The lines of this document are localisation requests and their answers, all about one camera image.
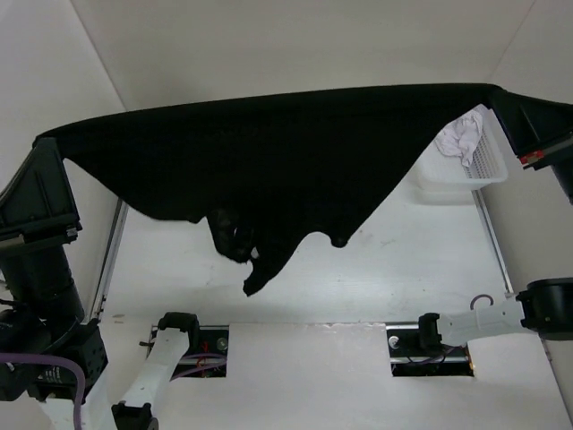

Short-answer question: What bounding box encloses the black tank top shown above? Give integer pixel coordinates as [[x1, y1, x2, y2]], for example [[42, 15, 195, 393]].
[[36, 83, 495, 296]]

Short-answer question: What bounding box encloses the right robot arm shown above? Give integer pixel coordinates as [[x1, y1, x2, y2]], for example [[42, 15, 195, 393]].
[[415, 89, 572, 355]]

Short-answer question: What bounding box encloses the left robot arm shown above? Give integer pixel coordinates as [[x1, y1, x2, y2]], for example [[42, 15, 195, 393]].
[[1, 139, 201, 429]]

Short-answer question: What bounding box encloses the white crumpled tank top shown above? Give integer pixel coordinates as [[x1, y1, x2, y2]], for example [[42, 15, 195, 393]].
[[432, 104, 487, 168]]

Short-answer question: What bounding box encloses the white plastic basket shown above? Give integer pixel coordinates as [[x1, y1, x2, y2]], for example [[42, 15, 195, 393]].
[[413, 108, 508, 193]]

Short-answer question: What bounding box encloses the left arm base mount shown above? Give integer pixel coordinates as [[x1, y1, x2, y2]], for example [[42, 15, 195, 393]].
[[143, 324, 230, 378]]

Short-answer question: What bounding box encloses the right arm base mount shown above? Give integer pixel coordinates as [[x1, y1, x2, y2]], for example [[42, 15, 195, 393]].
[[386, 322, 475, 378]]

